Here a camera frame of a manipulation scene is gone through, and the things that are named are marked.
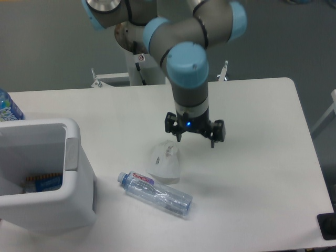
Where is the blue labelled water bottle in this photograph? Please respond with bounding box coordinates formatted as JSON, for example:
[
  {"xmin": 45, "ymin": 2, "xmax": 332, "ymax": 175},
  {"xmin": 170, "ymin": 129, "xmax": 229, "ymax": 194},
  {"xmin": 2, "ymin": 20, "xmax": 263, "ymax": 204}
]
[{"xmin": 1, "ymin": 89, "xmax": 25, "ymax": 122}]

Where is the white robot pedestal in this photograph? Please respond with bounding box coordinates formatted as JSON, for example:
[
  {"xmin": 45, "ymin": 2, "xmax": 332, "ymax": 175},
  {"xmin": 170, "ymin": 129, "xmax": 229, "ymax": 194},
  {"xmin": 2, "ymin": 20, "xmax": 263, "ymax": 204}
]
[{"xmin": 90, "ymin": 22, "xmax": 229, "ymax": 89}]

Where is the blue snack wrapper in bin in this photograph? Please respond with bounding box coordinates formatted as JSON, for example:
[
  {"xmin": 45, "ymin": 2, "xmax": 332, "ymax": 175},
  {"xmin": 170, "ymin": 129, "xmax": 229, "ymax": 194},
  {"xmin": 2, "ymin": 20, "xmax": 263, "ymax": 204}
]
[{"xmin": 22, "ymin": 173, "xmax": 63, "ymax": 193}]

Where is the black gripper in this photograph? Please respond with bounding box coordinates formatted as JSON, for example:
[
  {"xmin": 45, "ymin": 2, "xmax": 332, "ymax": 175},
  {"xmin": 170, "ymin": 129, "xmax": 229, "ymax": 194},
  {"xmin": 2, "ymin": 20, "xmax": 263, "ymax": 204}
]
[{"xmin": 164, "ymin": 106, "xmax": 226, "ymax": 148}]

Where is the white frame at right edge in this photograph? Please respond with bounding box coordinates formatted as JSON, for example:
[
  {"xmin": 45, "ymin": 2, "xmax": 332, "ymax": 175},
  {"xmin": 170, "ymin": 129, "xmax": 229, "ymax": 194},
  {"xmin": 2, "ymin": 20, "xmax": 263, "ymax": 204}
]
[{"xmin": 311, "ymin": 90, "xmax": 335, "ymax": 140}]

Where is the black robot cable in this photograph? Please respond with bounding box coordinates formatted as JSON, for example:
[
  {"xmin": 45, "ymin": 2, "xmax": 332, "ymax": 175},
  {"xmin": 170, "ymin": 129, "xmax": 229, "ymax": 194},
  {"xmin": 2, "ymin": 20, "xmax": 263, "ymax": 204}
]
[{"xmin": 132, "ymin": 40, "xmax": 147, "ymax": 86}]

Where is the white plastic trash can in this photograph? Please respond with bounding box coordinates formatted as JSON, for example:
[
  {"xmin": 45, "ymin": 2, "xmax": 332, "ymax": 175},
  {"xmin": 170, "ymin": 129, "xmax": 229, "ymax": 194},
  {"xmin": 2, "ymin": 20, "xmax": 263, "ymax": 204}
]
[{"xmin": 1, "ymin": 118, "xmax": 97, "ymax": 232}]

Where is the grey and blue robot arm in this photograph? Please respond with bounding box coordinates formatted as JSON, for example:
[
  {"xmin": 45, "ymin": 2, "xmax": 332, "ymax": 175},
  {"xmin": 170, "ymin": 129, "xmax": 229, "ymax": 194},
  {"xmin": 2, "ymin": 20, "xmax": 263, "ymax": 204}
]
[{"xmin": 82, "ymin": 1, "xmax": 247, "ymax": 143}]

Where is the black device at table edge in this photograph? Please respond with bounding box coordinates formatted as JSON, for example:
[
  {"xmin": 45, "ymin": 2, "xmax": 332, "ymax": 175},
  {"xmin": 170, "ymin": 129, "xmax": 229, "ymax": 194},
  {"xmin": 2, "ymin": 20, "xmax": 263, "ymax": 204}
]
[{"xmin": 317, "ymin": 213, "xmax": 335, "ymax": 240}]

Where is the clear plastic water bottle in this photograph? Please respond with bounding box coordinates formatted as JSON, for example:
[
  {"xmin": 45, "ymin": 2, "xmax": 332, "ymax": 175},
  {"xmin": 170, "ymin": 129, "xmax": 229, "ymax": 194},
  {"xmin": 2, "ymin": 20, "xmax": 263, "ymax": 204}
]
[{"xmin": 117, "ymin": 171, "xmax": 193, "ymax": 216}]

